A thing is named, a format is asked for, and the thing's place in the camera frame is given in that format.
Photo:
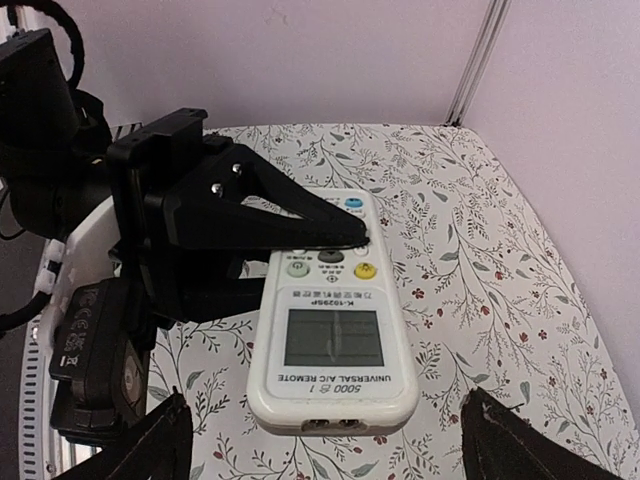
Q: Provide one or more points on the right aluminium frame post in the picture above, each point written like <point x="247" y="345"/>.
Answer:
<point x="478" y="60"/>

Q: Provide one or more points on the white remote control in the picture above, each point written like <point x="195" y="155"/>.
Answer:
<point x="331" y="354"/>

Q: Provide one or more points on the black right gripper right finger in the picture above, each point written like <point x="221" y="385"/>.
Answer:
<point x="497" y="444"/>

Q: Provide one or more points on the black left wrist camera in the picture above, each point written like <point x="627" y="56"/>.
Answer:
<point x="101" y="363"/>

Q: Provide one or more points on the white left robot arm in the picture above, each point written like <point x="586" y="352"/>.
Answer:
<point x="84" y="257"/>

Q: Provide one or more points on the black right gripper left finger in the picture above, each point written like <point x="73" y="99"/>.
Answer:
<point x="157" y="445"/>

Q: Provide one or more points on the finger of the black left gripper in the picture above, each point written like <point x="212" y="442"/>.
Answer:
<point x="231" y="198"/>
<point x="202" y="285"/>

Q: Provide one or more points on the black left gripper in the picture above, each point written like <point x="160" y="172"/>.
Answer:
<point x="57" y="154"/>

